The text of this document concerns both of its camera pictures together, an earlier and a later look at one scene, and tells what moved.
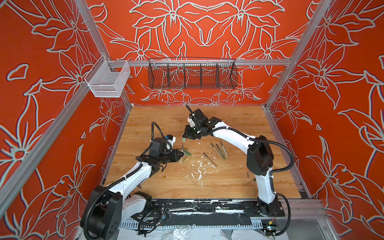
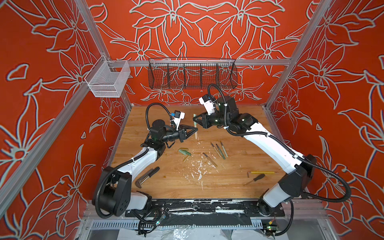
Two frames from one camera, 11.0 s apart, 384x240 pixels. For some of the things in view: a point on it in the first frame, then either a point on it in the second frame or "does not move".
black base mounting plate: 211,208 does not move
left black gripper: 175,156 to 181,133
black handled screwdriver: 254,179 does not move
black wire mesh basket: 188,73 does not move
